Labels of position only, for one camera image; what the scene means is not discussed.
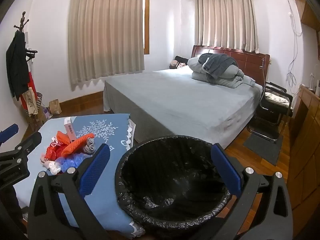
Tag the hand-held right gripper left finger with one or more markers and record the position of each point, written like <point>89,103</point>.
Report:
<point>95,171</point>

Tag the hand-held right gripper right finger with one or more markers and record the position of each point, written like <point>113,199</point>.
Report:
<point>226,171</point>

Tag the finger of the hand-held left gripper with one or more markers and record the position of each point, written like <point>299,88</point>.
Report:
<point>8,132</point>
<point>30,142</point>

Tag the small grey cloth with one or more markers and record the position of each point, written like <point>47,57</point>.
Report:
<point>89,147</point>

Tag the blue plastic bag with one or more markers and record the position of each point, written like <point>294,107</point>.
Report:
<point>71,162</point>

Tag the red plastic bag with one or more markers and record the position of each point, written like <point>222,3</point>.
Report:
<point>53,153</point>

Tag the orange foam net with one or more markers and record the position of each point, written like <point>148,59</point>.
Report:
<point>75,146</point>

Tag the white paper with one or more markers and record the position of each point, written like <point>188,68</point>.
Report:
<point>53,168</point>

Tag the pink cardboard box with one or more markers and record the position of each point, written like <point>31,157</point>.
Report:
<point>69,128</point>

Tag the trash bin with black bag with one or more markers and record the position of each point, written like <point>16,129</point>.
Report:
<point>175,180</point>

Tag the purple bag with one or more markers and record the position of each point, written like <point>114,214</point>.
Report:
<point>46,112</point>

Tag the beige tote bag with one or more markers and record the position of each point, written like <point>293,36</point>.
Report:
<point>31,103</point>

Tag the brown paper bag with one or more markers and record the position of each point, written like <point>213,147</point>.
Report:
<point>55,107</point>

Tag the striped bag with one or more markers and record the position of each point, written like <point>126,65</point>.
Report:
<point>39,100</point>

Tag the grey floor mat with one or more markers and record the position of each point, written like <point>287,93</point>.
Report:
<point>265,148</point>

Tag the blue printed tablecloth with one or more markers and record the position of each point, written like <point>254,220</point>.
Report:
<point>117,130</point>

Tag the red garment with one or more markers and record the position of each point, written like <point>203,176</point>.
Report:
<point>32,80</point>

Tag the black coat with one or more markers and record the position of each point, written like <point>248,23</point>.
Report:
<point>17,65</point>

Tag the black folding chair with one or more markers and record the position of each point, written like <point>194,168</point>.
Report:
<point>272,112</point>

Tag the bed with grey sheet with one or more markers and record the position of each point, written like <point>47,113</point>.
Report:
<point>175,100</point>

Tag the beige chair cushion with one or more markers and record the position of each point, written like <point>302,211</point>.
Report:
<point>276,98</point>

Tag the grey pillows and blanket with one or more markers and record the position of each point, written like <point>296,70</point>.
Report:
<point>197,66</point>

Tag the dark grey towel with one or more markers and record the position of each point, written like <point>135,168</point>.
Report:
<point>220,62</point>

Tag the wooden coat rack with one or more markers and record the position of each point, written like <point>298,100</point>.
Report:
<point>23,21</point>

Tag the wooden headboard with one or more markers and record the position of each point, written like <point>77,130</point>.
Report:
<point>252,60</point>

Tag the pink cloth bundle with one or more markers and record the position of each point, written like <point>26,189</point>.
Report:
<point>175,65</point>

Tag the black bag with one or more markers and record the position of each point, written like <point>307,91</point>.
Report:
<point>181,58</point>

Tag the wide beige curtain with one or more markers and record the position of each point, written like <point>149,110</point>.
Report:
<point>105,35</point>

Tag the narrow beige curtain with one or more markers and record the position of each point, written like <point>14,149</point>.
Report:
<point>225,20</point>

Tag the wooden window frame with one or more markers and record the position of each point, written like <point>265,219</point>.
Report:
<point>147,22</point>

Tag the wooden wall cabinet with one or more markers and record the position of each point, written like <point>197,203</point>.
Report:
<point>308,12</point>

